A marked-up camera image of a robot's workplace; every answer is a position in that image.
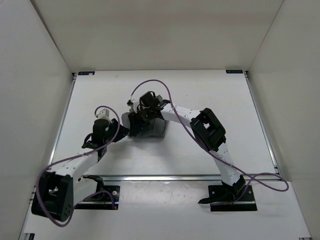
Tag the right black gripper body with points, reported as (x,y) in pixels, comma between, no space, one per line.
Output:
(142,116)

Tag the grey pleated skirt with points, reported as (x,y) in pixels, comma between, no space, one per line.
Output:
(155,128)

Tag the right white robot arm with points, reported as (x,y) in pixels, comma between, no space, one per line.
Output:
(206,129)

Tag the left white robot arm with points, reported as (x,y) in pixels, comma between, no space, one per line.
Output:
(59,190)

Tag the right blue corner sticker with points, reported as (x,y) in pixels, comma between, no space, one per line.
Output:
(234,71)

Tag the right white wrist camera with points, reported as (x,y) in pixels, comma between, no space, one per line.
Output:
(133,105)

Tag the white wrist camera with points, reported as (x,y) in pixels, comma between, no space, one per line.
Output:
(104,114)
(133,105)

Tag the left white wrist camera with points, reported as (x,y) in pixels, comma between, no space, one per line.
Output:
(104,114)

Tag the front aluminium rail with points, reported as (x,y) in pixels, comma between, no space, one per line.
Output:
(162,178)

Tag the left aluminium table rail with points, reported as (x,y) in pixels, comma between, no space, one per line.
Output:
(62,120)

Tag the aluminium table rail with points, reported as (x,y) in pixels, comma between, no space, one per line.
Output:
(62,120)
(262,125)

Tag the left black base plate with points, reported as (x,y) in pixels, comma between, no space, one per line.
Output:
(104,201)

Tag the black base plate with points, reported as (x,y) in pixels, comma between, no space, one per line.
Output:
(222,200)
(104,201)

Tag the right aluminium table rail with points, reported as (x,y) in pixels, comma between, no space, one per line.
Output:
(262,125)

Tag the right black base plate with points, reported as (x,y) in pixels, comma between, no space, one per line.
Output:
(222,200)

